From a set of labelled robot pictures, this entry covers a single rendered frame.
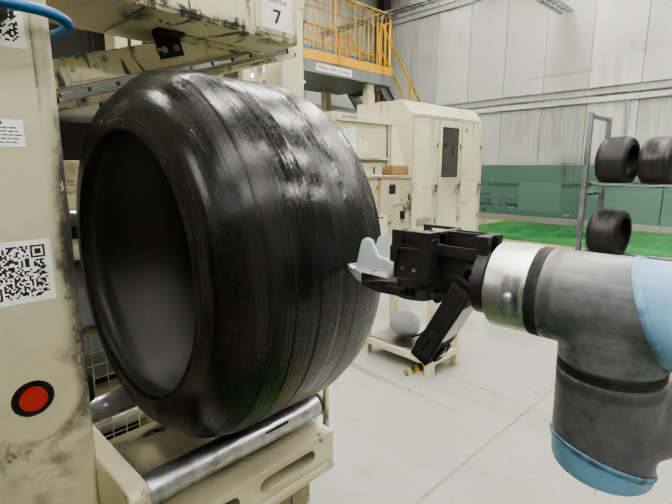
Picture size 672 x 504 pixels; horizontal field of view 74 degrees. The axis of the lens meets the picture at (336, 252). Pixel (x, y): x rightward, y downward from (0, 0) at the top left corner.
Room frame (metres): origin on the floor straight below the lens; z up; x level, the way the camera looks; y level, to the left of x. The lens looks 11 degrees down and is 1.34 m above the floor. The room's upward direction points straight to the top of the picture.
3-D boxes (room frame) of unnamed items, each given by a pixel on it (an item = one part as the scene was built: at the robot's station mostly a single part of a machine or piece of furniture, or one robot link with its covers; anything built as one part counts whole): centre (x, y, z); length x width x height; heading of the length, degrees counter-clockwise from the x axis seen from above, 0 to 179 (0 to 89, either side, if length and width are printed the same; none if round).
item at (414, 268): (0.51, -0.13, 1.23); 0.12 x 0.08 x 0.09; 46
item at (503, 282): (0.45, -0.19, 1.22); 0.10 x 0.05 x 0.09; 136
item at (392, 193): (5.51, -0.44, 0.62); 0.91 x 0.58 x 1.25; 133
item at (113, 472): (0.63, 0.38, 0.90); 0.40 x 0.03 x 0.10; 46
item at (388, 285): (0.54, -0.07, 1.20); 0.09 x 0.05 x 0.02; 46
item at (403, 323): (3.03, -0.53, 0.40); 0.60 x 0.35 x 0.80; 43
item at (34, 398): (0.52, 0.38, 1.06); 0.03 x 0.02 x 0.03; 136
